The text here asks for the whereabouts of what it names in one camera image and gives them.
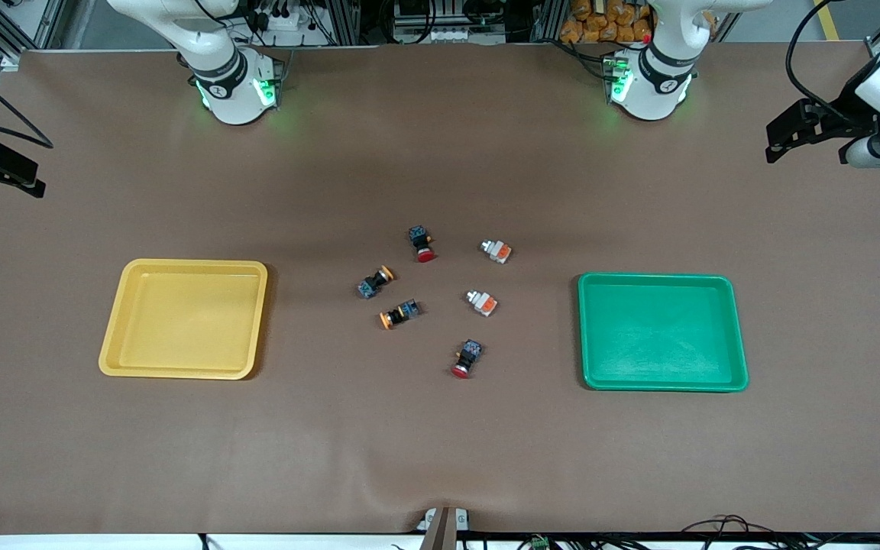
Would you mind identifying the yellow mushroom push button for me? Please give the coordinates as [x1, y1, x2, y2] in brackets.
[357, 264, 396, 299]
[379, 298, 421, 331]

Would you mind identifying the heap of orange packets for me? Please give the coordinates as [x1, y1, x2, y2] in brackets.
[560, 0, 653, 44]

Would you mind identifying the yellow plastic tray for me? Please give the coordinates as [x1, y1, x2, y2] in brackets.
[98, 258, 269, 380]

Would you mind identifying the green plastic tray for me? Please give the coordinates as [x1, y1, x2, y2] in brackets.
[577, 273, 749, 393]

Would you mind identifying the white power strip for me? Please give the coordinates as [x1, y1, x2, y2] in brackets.
[257, 9, 311, 33]

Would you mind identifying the red mushroom push button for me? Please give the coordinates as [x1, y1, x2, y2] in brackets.
[451, 338, 485, 380]
[408, 225, 438, 264]

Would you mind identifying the brown table mat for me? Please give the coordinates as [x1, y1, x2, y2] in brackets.
[0, 42, 880, 535]

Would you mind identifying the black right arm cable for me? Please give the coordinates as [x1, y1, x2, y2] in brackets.
[0, 53, 54, 149]

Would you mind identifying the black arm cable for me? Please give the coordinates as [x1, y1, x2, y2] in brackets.
[0, 53, 54, 149]
[785, 0, 869, 127]

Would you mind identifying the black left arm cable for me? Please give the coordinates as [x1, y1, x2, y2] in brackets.
[785, 0, 869, 127]

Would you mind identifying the black cable bundle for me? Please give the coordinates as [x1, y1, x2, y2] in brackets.
[681, 515, 796, 550]

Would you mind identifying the front camera mount post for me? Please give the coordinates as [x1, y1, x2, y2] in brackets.
[419, 506, 473, 550]

